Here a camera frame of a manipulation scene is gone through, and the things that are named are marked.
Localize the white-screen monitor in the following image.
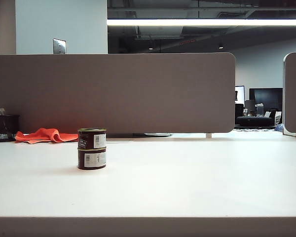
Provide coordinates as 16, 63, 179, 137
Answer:
235, 85, 245, 105

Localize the orange cloth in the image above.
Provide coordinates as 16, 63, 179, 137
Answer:
14, 127, 79, 144

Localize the black round ottoman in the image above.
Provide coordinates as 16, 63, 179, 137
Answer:
235, 116, 275, 127

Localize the tomato can dark text label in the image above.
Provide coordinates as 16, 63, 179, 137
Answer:
77, 127, 107, 150

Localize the metal wall plate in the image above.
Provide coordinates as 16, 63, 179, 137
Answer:
52, 38, 67, 54

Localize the large black display screen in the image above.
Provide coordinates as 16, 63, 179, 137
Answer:
249, 87, 284, 111

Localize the black mesh pen holder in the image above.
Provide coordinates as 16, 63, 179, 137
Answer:
0, 115, 20, 142

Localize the tomato can wide white label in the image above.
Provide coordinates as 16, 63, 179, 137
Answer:
77, 147, 107, 170

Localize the wide grey desk divider panel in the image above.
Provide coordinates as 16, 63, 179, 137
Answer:
0, 52, 236, 134

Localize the long ceiling light strip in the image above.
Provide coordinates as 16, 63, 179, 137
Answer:
107, 19, 296, 26

